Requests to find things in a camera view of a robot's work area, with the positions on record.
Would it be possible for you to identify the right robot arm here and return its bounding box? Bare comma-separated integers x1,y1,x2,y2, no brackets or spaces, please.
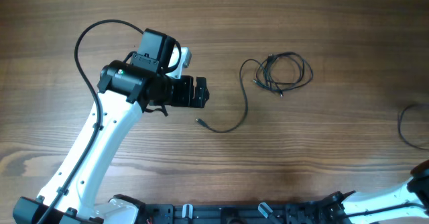
313,160,428,223

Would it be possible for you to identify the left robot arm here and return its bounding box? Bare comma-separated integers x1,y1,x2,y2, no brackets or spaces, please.
13,29,208,223

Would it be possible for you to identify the black usb cable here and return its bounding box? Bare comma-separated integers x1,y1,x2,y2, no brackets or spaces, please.
252,52,314,98
196,58,269,133

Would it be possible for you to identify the camera black cable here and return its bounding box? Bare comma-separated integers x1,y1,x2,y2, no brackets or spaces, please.
35,19,184,224
341,202,429,218

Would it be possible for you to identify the right camera black cable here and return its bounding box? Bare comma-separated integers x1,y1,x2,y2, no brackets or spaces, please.
341,202,429,218

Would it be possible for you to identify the left camera black cable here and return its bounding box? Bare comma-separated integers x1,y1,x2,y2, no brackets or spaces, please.
35,19,184,224

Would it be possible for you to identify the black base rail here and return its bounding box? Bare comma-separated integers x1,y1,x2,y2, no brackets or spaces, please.
81,202,379,224

